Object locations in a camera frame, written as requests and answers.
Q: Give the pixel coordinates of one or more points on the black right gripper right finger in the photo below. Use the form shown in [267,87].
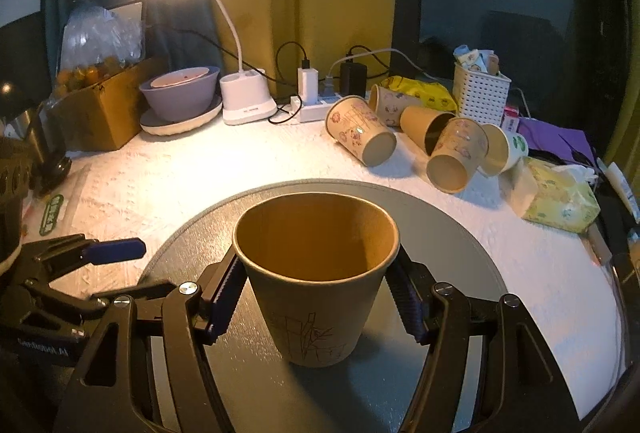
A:
[520,387]

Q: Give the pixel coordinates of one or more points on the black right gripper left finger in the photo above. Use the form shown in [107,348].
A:
[112,387]

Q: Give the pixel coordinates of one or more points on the brown paper cup with drawing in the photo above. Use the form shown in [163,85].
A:
[315,262]

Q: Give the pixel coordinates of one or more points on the white paper cup green print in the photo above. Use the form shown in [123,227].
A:
[505,148]

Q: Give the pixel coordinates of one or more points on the paper cup with animal print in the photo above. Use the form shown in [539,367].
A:
[459,151]

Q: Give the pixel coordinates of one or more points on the plain brown paper cup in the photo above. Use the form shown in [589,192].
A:
[424,125]

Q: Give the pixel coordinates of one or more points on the paper cup lying behind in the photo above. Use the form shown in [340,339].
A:
[389,105]

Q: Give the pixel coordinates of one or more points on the paper cup with cartoon print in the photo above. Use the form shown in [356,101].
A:
[354,125]

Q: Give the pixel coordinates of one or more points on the round grey mat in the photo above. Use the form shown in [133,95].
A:
[372,389]

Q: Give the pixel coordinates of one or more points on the yellow tissue pack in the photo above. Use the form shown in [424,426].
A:
[547,195]

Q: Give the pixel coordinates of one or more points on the green label sticker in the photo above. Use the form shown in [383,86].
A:
[50,214]

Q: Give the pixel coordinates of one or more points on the white tube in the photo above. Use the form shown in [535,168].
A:
[620,184]

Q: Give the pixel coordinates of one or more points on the purple cloth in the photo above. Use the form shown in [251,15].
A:
[562,145]

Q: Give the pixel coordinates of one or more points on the black metal flask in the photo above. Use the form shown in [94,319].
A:
[51,165]

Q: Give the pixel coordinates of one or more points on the cardboard box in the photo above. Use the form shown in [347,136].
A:
[105,117]

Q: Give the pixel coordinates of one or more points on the white perforated plastic basket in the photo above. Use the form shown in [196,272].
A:
[480,96]

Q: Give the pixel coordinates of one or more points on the yellow snack bag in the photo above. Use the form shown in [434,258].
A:
[431,94]

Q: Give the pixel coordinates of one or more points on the grey bowl with lid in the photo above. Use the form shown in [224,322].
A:
[183,94]

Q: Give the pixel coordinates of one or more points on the white power strip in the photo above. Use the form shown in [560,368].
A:
[303,113]

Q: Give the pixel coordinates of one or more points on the black power adapter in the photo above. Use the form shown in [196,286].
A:
[353,79]

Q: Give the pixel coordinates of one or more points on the clear plastic bag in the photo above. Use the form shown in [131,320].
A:
[97,43]

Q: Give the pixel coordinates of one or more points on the white USB charger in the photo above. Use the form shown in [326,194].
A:
[307,82]

